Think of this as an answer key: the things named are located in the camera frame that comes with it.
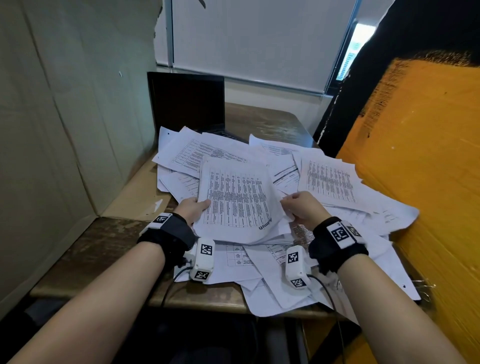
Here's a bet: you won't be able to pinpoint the person's left hand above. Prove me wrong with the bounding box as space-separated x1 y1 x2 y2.
172 196 212 227

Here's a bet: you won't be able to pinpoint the person's right hand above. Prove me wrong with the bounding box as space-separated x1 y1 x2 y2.
280 191 333 232

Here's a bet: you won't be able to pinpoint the pile of printed papers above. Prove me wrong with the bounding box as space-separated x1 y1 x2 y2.
151 125 422 325

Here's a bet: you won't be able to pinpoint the aligned stack of printed sheets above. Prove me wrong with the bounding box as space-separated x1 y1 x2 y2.
196 155 293 245

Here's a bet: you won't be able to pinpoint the black binder clips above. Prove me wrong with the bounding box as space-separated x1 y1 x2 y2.
410 275 438 305

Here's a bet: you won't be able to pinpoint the person's left forearm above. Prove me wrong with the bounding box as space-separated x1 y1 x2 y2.
7 241 166 364

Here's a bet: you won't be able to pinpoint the person's right forearm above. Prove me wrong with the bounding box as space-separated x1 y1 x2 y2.
337 253 468 364

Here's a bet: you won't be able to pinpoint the person's legs in black trousers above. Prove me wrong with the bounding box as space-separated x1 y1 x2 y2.
149 311 301 364

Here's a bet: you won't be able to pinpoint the black laptop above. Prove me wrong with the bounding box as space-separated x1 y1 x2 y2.
146 71 245 142

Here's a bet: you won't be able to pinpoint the orange cardboard panel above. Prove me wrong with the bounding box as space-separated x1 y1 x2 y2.
301 56 480 364

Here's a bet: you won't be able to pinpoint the beige cardboard panel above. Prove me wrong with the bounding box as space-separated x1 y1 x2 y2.
0 0 173 320

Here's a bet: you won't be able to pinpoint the dark framed window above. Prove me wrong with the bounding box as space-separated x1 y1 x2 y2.
324 20 378 95

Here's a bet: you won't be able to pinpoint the black left wrist strap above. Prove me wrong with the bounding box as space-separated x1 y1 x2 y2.
136 212 197 271

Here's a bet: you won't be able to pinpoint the black wrist strap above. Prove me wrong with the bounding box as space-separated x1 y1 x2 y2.
136 212 197 271
308 216 370 275

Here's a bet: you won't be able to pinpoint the black right wrist strap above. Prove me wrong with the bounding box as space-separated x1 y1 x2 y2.
308 216 370 275

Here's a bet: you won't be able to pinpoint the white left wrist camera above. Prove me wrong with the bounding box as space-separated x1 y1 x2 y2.
189 237 217 283

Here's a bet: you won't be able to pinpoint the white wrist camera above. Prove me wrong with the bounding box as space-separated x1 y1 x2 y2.
284 245 313 290
189 237 217 283

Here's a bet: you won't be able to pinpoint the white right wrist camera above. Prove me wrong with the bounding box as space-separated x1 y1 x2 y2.
284 245 313 290

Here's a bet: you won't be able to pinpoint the black left camera cable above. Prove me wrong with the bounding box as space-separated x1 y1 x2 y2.
160 264 194 308

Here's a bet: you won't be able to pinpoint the black camera cable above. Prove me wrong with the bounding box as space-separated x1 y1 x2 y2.
307 273 346 364
160 264 194 308

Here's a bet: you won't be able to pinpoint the black right camera cable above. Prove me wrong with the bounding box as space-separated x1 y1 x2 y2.
307 273 346 364

